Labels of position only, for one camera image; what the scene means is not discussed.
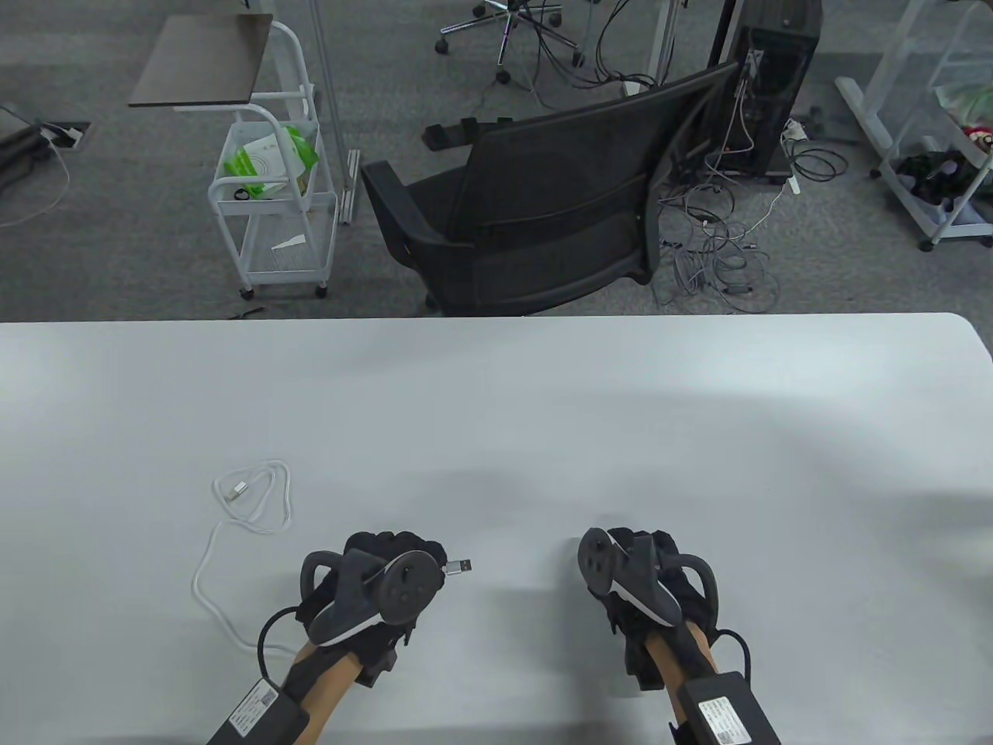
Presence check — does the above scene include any person's right hand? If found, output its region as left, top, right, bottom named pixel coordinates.
left=600, top=529, right=724, bottom=691

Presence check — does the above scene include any person's left hand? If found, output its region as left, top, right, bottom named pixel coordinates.
left=298, top=530, right=452, bottom=688

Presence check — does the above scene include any white USB cable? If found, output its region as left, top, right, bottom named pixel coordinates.
left=192, top=459, right=475, bottom=654

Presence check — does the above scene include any person's right forearm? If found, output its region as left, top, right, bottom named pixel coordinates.
left=646, top=623, right=720, bottom=724

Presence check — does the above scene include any person's left forearm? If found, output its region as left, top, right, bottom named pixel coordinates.
left=285, top=640, right=367, bottom=745

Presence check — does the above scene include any grey right hand controller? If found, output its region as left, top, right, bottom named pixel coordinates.
left=577, top=527, right=720, bottom=626

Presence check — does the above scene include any black mesh office chair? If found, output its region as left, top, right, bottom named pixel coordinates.
left=359, top=61, right=739, bottom=317

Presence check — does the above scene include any green and white package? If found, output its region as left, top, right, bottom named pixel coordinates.
left=224, top=124, right=320, bottom=182

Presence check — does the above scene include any grey metal pole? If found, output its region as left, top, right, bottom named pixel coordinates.
left=309, top=0, right=361, bottom=227

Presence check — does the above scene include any white power strip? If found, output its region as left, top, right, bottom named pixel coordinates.
left=781, top=119, right=808, bottom=196

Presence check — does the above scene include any dark brown board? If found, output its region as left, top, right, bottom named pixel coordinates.
left=127, top=13, right=275, bottom=109

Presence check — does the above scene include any floor outlet box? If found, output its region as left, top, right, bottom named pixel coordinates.
left=38, top=120, right=93, bottom=153

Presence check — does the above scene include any chrome swivel chair base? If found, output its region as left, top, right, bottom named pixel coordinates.
left=435, top=0, right=585, bottom=85

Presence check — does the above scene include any white metal rack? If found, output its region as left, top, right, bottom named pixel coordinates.
left=835, top=0, right=993, bottom=251

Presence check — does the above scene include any pile of black gear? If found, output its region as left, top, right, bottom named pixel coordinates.
left=894, top=150, right=991, bottom=212

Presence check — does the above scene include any black computer tower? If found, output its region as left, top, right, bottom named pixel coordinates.
left=708, top=0, right=824, bottom=184

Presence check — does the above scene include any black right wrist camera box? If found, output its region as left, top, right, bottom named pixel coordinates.
left=667, top=670, right=781, bottom=745

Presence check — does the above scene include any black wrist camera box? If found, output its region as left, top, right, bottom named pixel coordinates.
left=667, top=670, right=781, bottom=745
left=205, top=676, right=312, bottom=745

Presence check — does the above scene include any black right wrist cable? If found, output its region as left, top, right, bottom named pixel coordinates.
left=715, top=627, right=753, bottom=677

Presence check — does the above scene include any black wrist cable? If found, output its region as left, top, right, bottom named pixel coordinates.
left=255, top=606, right=302, bottom=685
left=715, top=627, right=753, bottom=677

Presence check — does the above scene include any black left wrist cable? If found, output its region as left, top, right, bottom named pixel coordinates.
left=255, top=606, right=302, bottom=685

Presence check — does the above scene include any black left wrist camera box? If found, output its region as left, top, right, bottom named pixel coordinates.
left=205, top=676, right=312, bottom=745

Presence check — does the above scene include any white wire utility cart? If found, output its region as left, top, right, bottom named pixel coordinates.
left=207, top=19, right=341, bottom=302

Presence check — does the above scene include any tangle of floor cables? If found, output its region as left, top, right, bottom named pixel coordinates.
left=650, top=175, right=781, bottom=315

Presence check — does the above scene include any thin white floor cable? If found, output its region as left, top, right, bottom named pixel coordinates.
left=0, top=138, right=71, bottom=228

